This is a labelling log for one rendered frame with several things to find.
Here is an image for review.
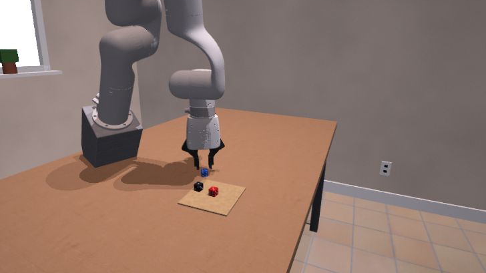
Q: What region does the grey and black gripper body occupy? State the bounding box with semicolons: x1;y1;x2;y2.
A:
186;114;220;150

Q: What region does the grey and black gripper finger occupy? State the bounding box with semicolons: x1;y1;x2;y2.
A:
208;139;225;169
182;140;199;170

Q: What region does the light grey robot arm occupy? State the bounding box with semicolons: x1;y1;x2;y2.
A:
92;0;225;131

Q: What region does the black die with white pips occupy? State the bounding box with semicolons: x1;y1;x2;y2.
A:
194;182;204;192

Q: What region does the tan mat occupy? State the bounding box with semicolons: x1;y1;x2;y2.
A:
178;179;246;217

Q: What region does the red die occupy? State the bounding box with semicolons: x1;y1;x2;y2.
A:
209;186;218;197

